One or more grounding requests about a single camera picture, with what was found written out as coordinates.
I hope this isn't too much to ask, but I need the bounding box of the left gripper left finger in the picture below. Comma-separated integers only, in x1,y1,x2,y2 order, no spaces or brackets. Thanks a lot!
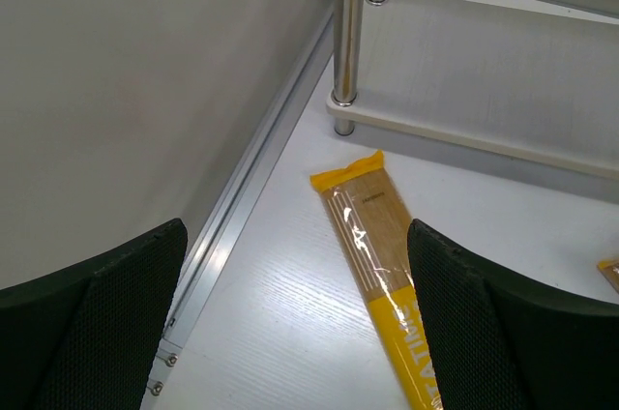
1,219,188,409

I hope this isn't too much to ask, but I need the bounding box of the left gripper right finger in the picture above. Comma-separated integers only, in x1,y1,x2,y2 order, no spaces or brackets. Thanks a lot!
407,220,618,409

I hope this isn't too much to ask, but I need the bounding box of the yellow spaghetti bag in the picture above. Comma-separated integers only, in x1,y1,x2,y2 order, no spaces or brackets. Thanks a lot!
309,150,443,409
597,257,619,292

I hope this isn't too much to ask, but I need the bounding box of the white two-tier shelf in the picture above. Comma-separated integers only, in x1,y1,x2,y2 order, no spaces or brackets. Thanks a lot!
327,0,618,180

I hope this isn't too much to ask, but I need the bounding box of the yellow spaghetti bag left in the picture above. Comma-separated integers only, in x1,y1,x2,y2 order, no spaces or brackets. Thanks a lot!
309,150,443,409

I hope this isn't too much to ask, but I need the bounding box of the yellow spaghetti bag centre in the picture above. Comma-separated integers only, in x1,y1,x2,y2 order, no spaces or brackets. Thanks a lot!
597,257,619,292

